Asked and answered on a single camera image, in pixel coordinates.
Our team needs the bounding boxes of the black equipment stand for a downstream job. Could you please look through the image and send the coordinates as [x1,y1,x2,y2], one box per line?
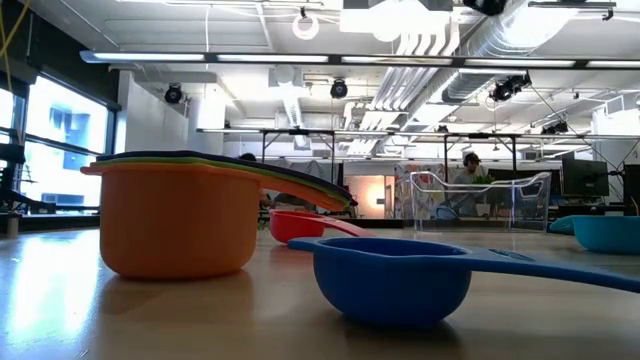
[0,142,57,216]

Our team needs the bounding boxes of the black workstation frame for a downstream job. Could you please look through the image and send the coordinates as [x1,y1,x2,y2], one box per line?
[262,127,519,176]

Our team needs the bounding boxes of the green measuring cup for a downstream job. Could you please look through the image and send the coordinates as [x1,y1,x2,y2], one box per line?
[89,155,351,209]

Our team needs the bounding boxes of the black ceiling spotlight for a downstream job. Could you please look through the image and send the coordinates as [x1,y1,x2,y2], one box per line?
[329,77,350,100]
[163,83,184,105]

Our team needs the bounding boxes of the overhead light bar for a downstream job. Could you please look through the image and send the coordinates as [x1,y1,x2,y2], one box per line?
[79,49,640,70]

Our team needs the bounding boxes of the orange glowing screen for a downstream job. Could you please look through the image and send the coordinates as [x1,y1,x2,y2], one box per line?
[343,174,396,219]

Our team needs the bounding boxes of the colourful painted panel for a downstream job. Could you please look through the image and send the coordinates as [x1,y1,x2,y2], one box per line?
[393,163,454,220]

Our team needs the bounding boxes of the red measuring cup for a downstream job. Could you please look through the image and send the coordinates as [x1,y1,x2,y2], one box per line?
[268,208,376,245]

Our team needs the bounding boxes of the black computer monitor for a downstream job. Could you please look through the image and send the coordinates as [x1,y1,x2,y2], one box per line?
[560,157,611,198]

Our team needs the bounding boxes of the blue measuring cup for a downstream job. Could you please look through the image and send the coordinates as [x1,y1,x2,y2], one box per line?
[287,235,640,329]

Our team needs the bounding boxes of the dark monitor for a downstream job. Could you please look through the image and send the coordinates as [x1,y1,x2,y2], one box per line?
[622,163,640,217]

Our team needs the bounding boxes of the orange measuring cup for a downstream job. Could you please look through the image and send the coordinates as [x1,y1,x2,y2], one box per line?
[79,162,354,280]

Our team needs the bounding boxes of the grey post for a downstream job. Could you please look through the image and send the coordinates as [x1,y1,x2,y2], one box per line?
[4,211,22,239]

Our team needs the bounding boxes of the yellow cable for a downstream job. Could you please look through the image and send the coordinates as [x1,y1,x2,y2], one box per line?
[0,0,32,96]

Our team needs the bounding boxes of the black ceiling camera cluster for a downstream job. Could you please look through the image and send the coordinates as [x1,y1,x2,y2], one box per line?
[540,119,570,136]
[488,72,533,104]

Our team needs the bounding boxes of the purple measuring cup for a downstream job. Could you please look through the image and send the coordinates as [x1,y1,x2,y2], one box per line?
[94,149,359,207]

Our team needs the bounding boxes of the clear plastic basket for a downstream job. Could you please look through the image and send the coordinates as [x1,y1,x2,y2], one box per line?
[408,170,553,235]

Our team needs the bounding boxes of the teal measuring cup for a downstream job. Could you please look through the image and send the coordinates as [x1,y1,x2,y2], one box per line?
[548,214,640,255]

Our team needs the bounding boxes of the white ring lamp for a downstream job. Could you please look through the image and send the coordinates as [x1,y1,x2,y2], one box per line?
[291,12,321,42]

